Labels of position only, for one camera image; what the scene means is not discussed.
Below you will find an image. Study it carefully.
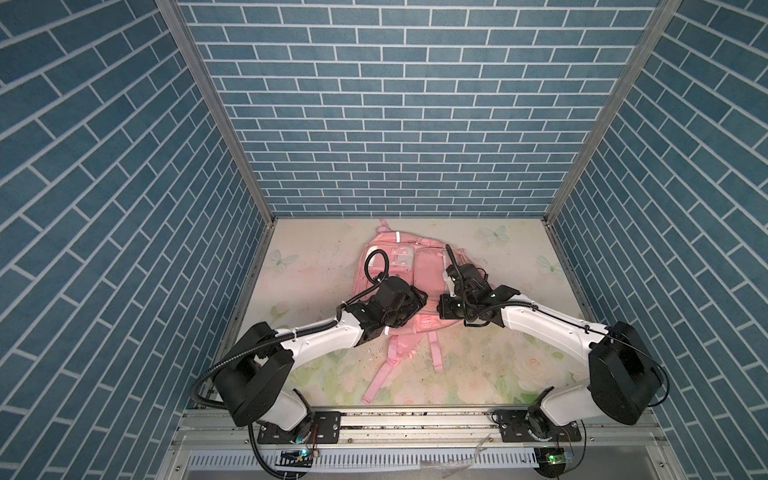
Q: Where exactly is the pink student backpack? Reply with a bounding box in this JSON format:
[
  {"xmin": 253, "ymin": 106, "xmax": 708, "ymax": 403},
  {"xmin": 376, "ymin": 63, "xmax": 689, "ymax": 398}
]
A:
[{"xmin": 353, "ymin": 219, "xmax": 457, "ymax": 405}]

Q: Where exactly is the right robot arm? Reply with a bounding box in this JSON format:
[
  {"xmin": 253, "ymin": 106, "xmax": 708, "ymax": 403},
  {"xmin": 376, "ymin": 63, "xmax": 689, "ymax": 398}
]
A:
[{"xmin": 438, "ymin": 263, "xmax": 669, "ymax": 429}]

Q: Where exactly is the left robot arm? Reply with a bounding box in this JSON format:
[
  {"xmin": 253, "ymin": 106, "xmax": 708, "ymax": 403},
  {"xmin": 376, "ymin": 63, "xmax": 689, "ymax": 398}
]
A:
[{"xmin": 212, "ymin": 276, "xmax": 428, "ymax": 431}]

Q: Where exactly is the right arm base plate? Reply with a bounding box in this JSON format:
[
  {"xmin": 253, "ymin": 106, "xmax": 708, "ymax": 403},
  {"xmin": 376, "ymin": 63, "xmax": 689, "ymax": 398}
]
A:
[{"xmin": 490, "ymin": 409, "xmax": 582, "ymax": 443}]

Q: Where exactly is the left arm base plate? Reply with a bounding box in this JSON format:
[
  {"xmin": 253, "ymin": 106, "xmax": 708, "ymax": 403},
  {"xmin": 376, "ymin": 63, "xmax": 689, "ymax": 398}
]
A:
[{"xmin": 257, "ymin": 411, "xmax": 342, "ymax": 445}]

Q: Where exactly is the aluminium front rail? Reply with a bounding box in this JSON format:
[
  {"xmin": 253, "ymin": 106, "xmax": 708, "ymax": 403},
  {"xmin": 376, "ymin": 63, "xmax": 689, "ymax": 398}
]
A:
[{"xmin": 158, "ymin": 406, "xmax": 684, "ymax": 479}]

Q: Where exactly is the right corner aluminium post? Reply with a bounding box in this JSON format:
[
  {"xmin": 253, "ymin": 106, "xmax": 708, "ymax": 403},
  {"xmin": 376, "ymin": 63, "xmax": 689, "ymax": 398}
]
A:
[{"xmin": 543, "ymin": 0, "xmax": 681, "ymax": 229}]

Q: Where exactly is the corner aluminium post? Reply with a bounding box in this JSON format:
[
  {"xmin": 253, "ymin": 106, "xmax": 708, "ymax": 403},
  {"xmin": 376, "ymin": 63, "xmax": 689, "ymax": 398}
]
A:
[
  {"xmin": 156, "ymin": 0, "xmax": 275, "ymax": 227},
  {"xmin": 543, "ymin": 0, "xmax": 681, "ymax": 229}
]

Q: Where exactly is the left corner aluminium post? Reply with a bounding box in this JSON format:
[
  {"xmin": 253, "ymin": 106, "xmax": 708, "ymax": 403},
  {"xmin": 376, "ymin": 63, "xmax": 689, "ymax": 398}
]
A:
[{"xmin": 156, "ymin": 0, "xmax": 275, "ymax": 227}]

